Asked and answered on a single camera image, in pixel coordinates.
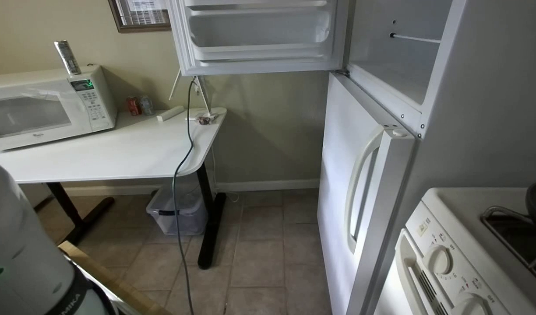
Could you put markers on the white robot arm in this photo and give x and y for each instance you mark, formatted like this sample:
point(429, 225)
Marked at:
point(16, 246)

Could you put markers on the white large refrigerator door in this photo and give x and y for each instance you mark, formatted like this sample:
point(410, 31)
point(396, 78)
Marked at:
point(338, 176)

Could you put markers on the white refrigerator body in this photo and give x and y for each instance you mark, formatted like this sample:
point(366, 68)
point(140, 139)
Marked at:
point(496, 89)

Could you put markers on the black table leg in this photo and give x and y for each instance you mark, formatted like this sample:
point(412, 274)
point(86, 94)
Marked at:
point(209, 234)
point(75, 220)

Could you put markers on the clear plastic storage bin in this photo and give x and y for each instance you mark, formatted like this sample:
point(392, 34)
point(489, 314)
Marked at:
point(189, 213)

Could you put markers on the white rectangular bar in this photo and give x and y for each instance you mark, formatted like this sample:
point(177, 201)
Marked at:
point(170, 113)

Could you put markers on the light wooden plank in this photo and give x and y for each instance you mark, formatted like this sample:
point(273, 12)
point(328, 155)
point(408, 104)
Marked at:
point(103, 278)

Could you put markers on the white gas stove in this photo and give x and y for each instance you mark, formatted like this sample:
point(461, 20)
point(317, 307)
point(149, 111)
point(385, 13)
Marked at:
point(471, 222)

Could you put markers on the white microwave oven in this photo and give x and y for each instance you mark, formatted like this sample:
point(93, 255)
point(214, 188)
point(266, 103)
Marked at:
point(40, 111)

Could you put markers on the white camera tripod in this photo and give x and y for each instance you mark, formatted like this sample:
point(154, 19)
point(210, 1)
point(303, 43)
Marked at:
point(205, 120)

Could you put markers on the brown framed wall board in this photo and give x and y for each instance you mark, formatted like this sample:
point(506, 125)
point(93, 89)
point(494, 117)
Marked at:
point(137, 19)

